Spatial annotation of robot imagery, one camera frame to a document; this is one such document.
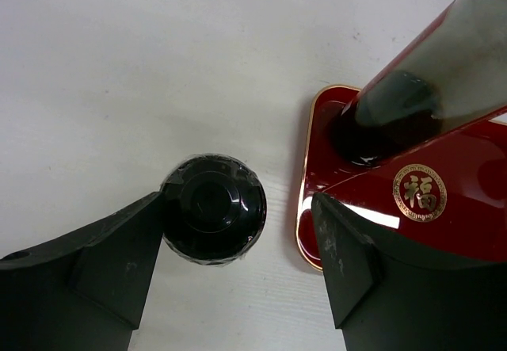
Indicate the red lacquer tray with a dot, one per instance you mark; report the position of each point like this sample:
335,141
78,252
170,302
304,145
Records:
450,195

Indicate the black-capped white shaker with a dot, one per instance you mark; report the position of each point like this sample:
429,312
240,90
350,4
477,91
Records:
216,209

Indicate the tall dark sauce bottle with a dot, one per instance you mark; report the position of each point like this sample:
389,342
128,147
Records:
451,75

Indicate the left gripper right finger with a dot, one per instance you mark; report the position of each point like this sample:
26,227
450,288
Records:
388,292

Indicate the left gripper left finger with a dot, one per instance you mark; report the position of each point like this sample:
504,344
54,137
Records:
85,290

